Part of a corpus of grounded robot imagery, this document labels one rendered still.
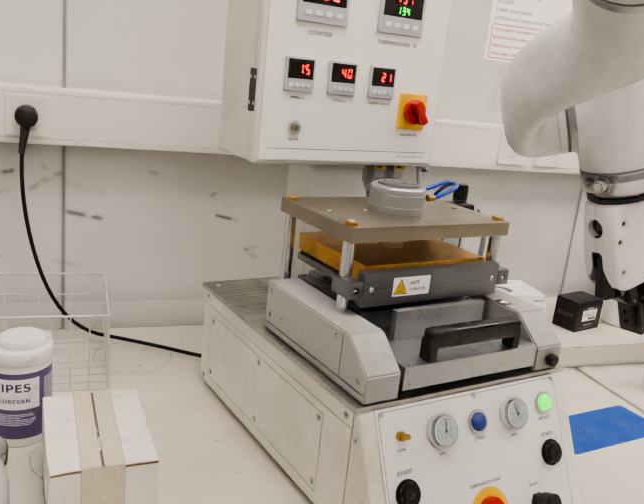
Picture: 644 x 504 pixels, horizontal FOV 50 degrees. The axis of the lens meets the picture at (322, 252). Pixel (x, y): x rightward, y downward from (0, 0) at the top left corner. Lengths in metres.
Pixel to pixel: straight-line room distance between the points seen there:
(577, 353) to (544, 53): 0.93
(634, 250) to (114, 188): 0.94
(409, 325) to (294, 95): 0.37
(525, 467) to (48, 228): 0.94
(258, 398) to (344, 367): 0.23
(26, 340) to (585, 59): 0.76
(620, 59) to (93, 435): 0.69
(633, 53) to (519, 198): 1.13
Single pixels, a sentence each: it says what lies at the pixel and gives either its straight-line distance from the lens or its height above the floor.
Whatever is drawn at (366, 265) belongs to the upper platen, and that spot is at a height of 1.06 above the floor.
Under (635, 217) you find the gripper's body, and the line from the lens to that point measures 0.81.
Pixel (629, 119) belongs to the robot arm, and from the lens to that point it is 0.77.
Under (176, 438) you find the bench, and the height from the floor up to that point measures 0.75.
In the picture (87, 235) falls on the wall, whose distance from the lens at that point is 1.40.
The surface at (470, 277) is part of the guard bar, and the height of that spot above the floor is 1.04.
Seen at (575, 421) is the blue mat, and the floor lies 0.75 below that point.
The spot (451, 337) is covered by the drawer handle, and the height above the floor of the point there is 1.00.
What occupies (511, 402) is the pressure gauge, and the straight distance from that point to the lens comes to 0.92.
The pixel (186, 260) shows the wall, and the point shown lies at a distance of 1.44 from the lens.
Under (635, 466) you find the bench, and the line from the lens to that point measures 1.21.
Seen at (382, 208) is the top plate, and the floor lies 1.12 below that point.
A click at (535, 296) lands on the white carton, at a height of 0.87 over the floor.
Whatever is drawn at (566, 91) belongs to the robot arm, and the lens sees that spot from 0.67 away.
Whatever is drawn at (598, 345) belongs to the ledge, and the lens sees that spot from 1.56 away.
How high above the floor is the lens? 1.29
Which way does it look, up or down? 15 degrees down
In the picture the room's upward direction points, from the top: 6 degrees clockwise
